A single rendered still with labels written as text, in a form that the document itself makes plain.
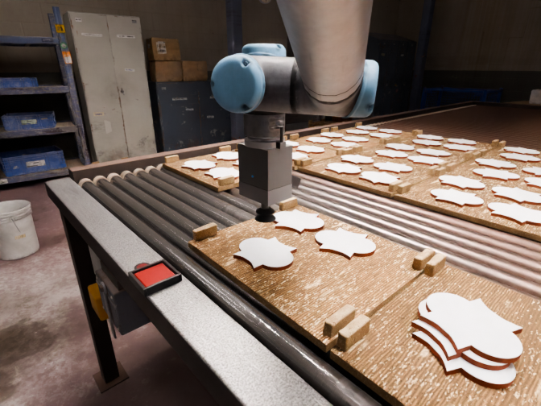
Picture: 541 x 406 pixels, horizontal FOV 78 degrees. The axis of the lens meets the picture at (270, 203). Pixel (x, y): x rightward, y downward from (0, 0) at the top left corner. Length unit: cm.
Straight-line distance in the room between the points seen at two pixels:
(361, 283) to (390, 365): 18
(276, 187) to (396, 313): 29
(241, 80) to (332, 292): 38
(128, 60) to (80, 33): 57
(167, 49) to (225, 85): 481
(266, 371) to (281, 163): 34
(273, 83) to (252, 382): 40
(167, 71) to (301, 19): 504
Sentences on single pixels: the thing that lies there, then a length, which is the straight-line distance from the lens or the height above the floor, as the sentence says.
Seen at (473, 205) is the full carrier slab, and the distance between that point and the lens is 111.
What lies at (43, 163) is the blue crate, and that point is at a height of 23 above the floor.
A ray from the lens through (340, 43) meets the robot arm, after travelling 31.
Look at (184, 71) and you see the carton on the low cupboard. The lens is 537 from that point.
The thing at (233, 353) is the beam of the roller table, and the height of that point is 92.
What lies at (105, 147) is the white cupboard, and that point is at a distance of 500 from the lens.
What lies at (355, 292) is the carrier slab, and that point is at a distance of 63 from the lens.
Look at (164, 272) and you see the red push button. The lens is 71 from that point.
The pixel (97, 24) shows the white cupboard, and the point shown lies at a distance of 495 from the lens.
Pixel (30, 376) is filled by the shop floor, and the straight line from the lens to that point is 204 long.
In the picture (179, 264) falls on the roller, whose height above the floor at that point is 91.
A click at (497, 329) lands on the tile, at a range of 59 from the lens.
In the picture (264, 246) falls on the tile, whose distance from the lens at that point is 73.
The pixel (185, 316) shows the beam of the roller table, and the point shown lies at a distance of 61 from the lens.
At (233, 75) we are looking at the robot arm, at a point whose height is 129.
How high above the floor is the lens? 130
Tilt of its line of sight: 22 degrees down
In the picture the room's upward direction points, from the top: straight up
